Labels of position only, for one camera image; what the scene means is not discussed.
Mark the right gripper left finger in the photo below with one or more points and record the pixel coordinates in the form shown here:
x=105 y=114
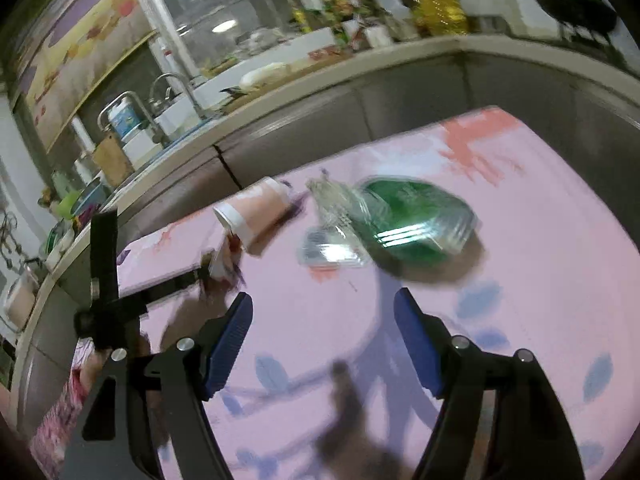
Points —
x=113 y=440

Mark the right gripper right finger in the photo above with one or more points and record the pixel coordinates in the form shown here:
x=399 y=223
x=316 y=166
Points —
x=500 y=418

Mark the green crushed can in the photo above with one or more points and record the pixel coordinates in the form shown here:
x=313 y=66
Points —
x=412 y=221

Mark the clear plastic bottle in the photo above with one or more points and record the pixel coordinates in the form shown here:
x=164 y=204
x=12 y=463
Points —
x=346 y=215

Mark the kitchen faucet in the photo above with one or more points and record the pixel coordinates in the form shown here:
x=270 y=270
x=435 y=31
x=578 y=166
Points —
x=182 y=87

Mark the left hand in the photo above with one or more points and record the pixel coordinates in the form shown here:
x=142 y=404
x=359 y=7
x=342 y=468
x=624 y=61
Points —
x=92 y=366

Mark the wooden cutting board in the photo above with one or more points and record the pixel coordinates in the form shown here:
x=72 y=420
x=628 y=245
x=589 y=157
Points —
x=113 y=161

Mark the pink paper cup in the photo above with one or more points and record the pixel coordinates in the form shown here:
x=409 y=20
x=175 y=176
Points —
x=253 y=211

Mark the blue white container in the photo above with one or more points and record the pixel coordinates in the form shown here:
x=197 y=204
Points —
x=123 y=116

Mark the pink floral table mat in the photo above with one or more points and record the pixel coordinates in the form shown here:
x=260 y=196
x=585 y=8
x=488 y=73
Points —
x=324 y=388

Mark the yellow cooking oil jug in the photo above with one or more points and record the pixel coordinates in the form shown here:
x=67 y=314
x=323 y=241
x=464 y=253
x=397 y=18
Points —
x=441 y=17

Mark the white plastic jug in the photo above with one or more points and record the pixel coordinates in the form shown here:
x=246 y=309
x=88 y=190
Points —
x=398 y=18

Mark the black wok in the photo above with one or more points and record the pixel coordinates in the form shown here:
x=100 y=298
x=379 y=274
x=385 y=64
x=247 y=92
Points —
x=596 y=16

